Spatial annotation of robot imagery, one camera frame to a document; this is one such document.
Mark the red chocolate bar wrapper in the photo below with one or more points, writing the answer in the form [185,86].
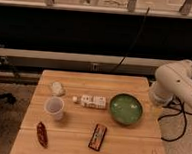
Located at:
[97,137]

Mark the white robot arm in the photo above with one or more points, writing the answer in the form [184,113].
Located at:
[172,80]

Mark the dark red snack packet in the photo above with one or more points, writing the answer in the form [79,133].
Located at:
[42,135]

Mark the green ceramic bowl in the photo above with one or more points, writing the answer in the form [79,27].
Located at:
[125,109]

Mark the crumpled white paper ball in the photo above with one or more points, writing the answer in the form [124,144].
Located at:
[57,89]

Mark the white labelled bottle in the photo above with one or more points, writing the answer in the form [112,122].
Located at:
[90,101]

